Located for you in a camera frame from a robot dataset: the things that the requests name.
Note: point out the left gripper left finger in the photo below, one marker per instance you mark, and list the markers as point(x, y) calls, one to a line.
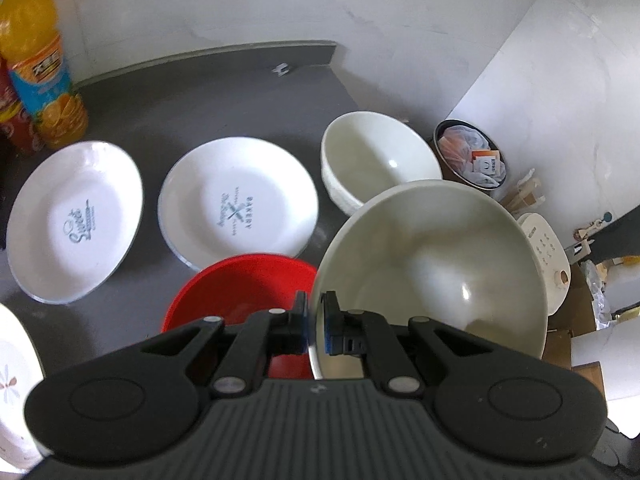
point(249, 347)

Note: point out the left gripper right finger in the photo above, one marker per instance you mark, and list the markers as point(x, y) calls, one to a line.
point(369, 337)

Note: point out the red and black bowl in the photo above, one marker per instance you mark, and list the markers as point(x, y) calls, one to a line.
point(239, 286)

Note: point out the white ceramic bowl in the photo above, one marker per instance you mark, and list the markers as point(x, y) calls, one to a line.
point(364, 154)
point(437, 249)

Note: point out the white plate Bakery print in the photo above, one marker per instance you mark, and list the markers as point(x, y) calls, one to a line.
point(236, 196)

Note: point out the white plate Sweet print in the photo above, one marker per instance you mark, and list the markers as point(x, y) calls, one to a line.
point(73, 221)

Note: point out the white plate with flower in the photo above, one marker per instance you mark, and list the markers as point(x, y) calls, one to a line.
point(21, 371)

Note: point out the pot with packets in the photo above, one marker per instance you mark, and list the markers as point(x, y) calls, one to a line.
point(469, 156)

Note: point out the white electric kettle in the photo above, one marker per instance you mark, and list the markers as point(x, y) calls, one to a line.
point(552, 262)

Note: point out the red drink can lower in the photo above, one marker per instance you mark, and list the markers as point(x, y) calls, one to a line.
point(16, 123)

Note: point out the orange juice bottle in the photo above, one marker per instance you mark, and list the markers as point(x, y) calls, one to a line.
point(33, 48)

